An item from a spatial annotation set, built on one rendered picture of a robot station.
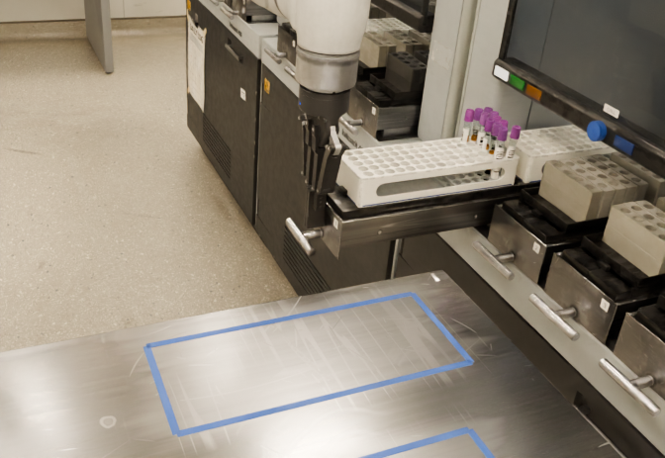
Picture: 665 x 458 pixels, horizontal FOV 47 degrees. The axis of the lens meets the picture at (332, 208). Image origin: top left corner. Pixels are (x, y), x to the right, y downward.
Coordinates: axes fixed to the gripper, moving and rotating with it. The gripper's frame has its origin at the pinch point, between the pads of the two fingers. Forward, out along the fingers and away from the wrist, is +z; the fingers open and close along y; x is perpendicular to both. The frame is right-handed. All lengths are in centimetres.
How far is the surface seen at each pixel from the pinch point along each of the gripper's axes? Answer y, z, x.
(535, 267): -21.0, 3.5, -28.2
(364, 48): 57, -6, -36
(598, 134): -21.0, -18.2, -33.4
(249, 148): 112, 44, -28
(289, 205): 78, 46, -28
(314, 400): -42.0, -2.1, 17.9
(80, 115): 236, 80, 8
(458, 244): -1.1, 11.4, -28.2
